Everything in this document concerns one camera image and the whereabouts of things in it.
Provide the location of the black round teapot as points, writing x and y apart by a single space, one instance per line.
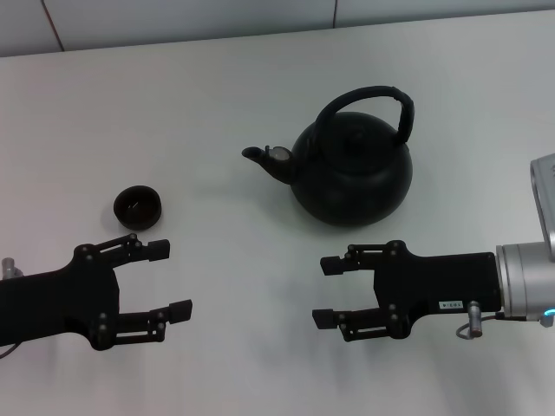
351 182

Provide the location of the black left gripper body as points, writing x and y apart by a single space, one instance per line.
65 299

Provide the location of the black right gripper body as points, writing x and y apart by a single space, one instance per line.
433 281

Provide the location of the small dark teacup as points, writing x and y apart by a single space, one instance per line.
138 209

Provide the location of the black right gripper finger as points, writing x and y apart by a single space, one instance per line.
331 265
325 318

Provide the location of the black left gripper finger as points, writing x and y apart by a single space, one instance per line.
157 250
180 310

